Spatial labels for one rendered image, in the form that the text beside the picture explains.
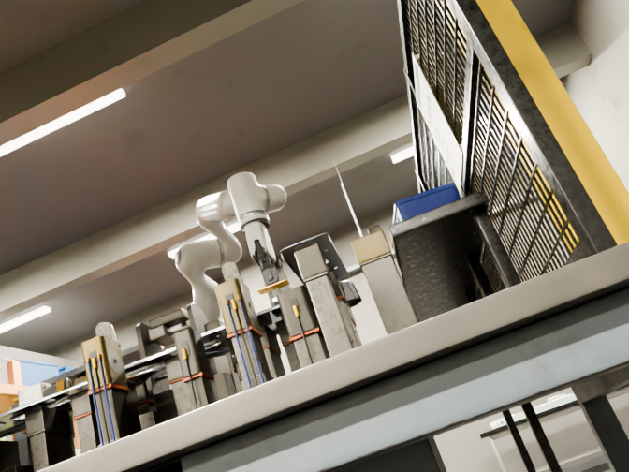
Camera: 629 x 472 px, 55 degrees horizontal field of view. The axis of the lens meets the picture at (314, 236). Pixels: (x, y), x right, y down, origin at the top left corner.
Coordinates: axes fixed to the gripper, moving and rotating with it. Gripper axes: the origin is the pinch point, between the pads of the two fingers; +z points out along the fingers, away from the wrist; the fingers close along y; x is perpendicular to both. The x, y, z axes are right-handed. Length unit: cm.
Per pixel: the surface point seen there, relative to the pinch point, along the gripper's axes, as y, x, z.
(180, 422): 73, -4, 42
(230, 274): 18.0, -5.9, 2.6
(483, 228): 22, 51, 15
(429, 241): 14.6, 40.1, 11.2
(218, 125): -320, -61, -288
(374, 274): 16.6, 25.7, 14.8
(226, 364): -18.4, -23.3, 12.8
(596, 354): 73, 46, 51
